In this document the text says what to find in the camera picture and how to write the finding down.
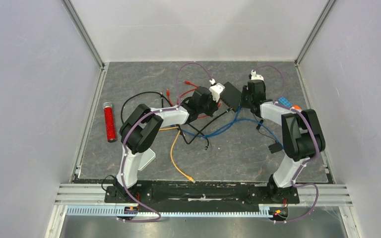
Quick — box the black network switch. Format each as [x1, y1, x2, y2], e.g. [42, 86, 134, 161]
[220, 82, 242, 113]

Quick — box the blue ethernet cable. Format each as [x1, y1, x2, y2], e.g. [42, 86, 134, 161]
[172, 107, 285, 147]

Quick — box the black ethernet cable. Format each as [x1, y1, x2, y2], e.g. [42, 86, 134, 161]
[121, 91, 232, 151]

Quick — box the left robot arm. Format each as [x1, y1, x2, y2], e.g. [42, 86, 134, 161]
[114, 83, 225, 202]

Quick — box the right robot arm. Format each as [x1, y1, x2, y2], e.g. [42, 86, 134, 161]
[241, 79, 325, 202]

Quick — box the blue lego brick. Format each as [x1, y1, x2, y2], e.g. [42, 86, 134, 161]
[278, 97, 293, 108]

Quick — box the clear plastic box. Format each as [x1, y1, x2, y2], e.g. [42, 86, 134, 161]
[138, 148, 156, 171]

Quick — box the red glitter tube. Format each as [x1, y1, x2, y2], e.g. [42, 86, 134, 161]
[103, 102, 117, 143]

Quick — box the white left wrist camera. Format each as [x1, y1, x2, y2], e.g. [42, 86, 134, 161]
[209, 78, 225, 103]

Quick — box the black power adapter cable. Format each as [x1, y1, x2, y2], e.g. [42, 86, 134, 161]
[255, 119, 283, 154]

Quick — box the yellow ethernet cable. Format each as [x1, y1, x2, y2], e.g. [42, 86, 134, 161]
[159, 126, 196, 183]

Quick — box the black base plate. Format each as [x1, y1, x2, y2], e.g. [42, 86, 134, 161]
[104, 180, 300, 213]

